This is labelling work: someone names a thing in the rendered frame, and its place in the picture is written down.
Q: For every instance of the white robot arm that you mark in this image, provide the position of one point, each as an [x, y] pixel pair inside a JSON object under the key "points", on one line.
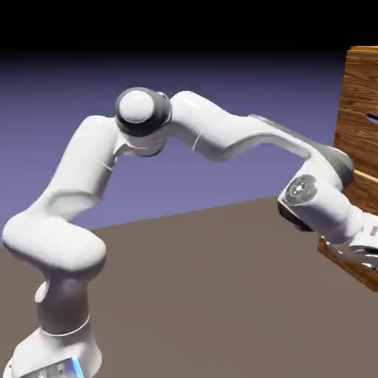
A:
{"points": [[192, 133]]}

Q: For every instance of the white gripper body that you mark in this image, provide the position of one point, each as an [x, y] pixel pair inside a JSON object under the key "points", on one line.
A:
{"points": [[369, 224]]}

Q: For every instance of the wooden cabinet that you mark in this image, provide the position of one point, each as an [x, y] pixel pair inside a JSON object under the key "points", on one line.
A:
{"points": [[358, 85]]}

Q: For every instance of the wooden drawer front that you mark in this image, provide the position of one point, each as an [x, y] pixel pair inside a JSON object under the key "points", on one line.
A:
{"points": [[355, 276], [354, 141]]}

